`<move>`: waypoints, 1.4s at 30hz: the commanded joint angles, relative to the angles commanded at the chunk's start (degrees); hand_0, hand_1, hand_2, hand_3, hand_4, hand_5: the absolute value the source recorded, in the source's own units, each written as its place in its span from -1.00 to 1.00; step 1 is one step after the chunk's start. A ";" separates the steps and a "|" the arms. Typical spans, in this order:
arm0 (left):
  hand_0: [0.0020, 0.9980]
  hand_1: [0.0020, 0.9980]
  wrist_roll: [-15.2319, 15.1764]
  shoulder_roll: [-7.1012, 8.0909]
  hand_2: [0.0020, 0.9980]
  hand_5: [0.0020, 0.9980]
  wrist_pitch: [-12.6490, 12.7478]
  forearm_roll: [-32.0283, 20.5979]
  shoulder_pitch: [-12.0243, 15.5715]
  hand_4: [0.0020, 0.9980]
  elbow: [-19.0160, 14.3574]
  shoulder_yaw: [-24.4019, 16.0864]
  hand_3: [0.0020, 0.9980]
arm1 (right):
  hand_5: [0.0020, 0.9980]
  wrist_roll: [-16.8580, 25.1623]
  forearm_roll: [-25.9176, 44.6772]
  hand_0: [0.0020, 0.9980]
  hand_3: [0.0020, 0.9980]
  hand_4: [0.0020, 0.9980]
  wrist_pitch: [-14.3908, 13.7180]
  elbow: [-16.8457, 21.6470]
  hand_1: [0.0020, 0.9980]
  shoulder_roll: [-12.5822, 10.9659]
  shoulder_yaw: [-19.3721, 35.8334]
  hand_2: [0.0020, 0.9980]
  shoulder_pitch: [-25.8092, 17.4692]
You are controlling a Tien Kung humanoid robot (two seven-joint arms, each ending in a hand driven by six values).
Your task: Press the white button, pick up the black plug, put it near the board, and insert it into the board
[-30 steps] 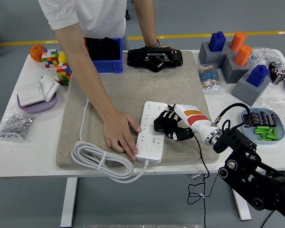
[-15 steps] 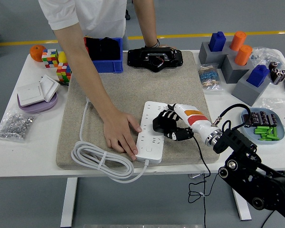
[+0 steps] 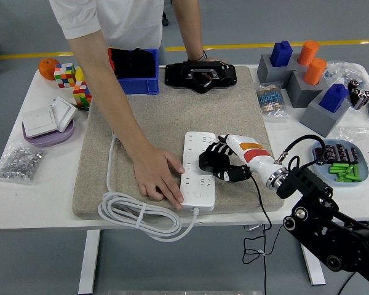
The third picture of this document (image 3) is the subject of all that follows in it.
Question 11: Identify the person's right hand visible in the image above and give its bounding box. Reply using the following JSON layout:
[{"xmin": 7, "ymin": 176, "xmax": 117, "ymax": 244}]
[{"xmin": 132, "ymin": 144, "xmax": 186, "ymax": 211}]

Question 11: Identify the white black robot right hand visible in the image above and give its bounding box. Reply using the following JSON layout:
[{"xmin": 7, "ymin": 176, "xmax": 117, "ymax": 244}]
[{"xmin": 208, "ymin": 133, "xmax": 288, "ymax": 186}]

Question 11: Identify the thin black adapter cord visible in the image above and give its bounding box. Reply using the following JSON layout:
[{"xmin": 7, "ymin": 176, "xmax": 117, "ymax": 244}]
[{"xmin": 242, "ymin": 175, "xmax": 284, "ymax": 295}]

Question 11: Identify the white power cord with plug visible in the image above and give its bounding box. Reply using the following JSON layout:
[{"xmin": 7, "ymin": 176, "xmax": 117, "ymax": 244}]
[{"xmin": 97, "ymin": 132, "xmax": 200, "ymax": 243}]

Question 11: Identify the white power strip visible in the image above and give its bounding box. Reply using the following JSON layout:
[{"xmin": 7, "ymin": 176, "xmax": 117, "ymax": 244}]
[{"xmin": 180, "ymin": 131, "xmax": 218, "ymax": 213}]

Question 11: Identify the black plug adapter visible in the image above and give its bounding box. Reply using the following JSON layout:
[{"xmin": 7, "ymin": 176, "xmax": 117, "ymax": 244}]
[{"xmin": 198, "ymin": 151, "xmax": 233, "ymax": 173}]

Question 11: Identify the black device housing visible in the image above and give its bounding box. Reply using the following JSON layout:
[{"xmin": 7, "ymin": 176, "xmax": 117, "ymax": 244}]
[{"xmin": 164, "ymin": 60, "xmax": 237, "ymax": 95}]

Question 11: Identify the grey block holder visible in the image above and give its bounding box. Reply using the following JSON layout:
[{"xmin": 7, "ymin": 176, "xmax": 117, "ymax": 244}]
[
  {"xmin": 256, "ymin": 53, "xmax": 305, "ymax": 90},
  {"xmin": 286, "ymin": 69, "xmax": 327, "ymax": 109},
  {"xmin": 299, "ymin": 97, "xmax": 352, "ymax": 138}
]

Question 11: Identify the bag of resistors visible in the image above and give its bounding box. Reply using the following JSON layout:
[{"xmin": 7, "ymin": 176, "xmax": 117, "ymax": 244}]
[{"xmin": 256, "ymin": 81, "xmax": 290, "ymax": 118}]

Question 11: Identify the grey-brown mat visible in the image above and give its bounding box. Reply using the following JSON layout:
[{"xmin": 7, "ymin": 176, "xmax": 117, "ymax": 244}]
[{"xmin": 72, "ymin": 65, "xmax": 285, "ymax": 221}]

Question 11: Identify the blue block peg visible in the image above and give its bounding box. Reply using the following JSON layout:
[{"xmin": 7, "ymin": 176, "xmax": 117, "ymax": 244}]
[
  {"xmin": 269, "ymin": 40, "xmax": 293, "ymax": 68},
  {"xmin": 319, "ymin": 83, "xmax": 350, "ymax": 114}
]

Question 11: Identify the light blue plate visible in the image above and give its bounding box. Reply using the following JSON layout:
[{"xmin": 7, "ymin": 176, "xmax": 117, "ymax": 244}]
[{"xmin": 311, "ymin": 139, "xmax": 369, "ymax": 187}]

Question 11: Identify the blue plastic bin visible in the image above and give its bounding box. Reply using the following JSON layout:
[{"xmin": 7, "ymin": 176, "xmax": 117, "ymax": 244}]
[{"xmin": 109, "ymin": 48, "xmax": 160, "ymax": 95}]

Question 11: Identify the black bag with red trim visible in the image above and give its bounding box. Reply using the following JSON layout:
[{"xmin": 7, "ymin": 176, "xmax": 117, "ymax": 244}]
[{"xmin": 107, "ymin": 47, "xmax": 157, "ymax": 79}]

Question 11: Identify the row of black capacitors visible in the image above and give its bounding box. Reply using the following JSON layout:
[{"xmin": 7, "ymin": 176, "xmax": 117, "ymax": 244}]
[{"xmin": 313, "ymin": 143, "xmax": 359, "ymax": 167}]

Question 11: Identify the pile of green batteries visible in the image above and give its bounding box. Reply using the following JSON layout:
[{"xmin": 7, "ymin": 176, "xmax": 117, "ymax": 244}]
[{"xmin": 327, "ymin": 162, "xmax": 362, "ymax": 184}]

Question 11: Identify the orange cylinder peg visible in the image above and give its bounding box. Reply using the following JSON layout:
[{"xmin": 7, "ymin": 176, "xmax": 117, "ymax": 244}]
[
  {"xmin": 303, "ymin": 58, "xmax": 328, "ymax": 86},
  {"xmin": 297, "ymin": 40, "xmax": 320, "ymax": 66}
]

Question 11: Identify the person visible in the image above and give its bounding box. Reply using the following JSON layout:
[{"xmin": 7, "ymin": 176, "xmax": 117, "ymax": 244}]
[{"xmin": 49, "ymin": 0, "xmax": 204, "ymax": 50}]

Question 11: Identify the white table leg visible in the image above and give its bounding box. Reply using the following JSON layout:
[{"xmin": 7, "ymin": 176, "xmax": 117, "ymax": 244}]
[
  {"xmin": 77, "ymin": 229, "xmax": 101, "ymax": 295},
  {"xmin": 298, "ymin": 242, "xmax": 327, "ymax": 286}
]

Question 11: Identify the colourful puzzle cube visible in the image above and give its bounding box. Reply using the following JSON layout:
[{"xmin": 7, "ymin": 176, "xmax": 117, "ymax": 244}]
[
  {"xmin": 72, "ymin": 81, "xmax": 92, "ymax": 108},
  {"xmin": 53, "ymin": 63, "xmax": 77, "ymax": 89}
]

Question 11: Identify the purple tray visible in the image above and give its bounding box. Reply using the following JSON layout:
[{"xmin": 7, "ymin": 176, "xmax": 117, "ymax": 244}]
[{"xmin": 22, "ymin": 118, "xmax": 75, "ymax": 147}]

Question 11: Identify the clear bag of small parts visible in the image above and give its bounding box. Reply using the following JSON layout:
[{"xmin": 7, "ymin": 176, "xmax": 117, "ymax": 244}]
[{"xmin": 324, "ymin": 60, "xmax": 367, "ymax": 90}]

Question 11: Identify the yellow lemon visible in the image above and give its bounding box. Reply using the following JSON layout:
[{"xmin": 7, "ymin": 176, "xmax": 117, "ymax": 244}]
[{"xmin": 74, "ymin": 66, "xmax": 87, "ymax": 83}]

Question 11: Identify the bag of metal nuts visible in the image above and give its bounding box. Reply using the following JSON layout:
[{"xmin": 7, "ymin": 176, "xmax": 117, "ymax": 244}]
[{"xmin": 0, "ymin": 141, "xmax": 50, "ymax": 186}]

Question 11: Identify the orange fruit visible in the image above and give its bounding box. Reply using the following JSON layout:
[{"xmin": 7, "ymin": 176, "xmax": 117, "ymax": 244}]
[{"xmin": 38, "ymin": 58, "xmax": 60, "ymax": 81}]

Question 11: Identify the white wall switch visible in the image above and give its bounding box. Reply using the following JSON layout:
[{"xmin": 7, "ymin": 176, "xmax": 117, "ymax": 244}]
[
  {"xmin": 21, "ymin": 108, "xmax": 60, "ymax": 139},
  {"xmin": 50, "ymin": 96, "xmax": 78, "ymax": 133}
]

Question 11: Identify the black floor cable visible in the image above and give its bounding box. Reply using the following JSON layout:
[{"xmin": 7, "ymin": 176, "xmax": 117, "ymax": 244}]
[{"xmin": 337, "ymin": 272, "xmax": 357, "ymax": 295}]

